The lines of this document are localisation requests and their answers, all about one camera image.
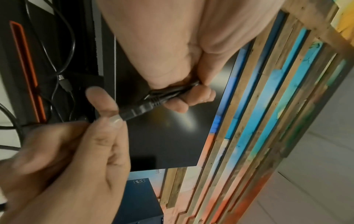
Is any black red-striped monitor stand base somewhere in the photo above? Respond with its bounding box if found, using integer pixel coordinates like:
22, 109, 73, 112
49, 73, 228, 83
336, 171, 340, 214
0, 0, 105, 125

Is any person's left hand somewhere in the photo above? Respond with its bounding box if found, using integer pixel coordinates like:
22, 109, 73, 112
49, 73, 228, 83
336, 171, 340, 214
95, 0, 286, 113

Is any person's right hand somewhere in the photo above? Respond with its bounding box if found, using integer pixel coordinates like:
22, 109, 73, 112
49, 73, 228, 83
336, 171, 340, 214
0, 86, 132, 224

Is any black computer monitor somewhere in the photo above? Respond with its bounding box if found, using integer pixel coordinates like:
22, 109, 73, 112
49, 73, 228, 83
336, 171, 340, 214
93, 0, 242, 172

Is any small black cable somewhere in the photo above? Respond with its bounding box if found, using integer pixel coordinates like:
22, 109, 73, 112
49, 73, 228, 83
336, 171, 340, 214
118, 80, 201, 121

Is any colourful wall painting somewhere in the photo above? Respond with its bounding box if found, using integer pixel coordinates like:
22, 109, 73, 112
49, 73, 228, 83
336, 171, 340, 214
130, 0, 354, 224

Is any navy blue drawer unit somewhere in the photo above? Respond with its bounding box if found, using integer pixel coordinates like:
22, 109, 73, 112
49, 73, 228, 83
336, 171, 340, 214
111, 178, 165, 224

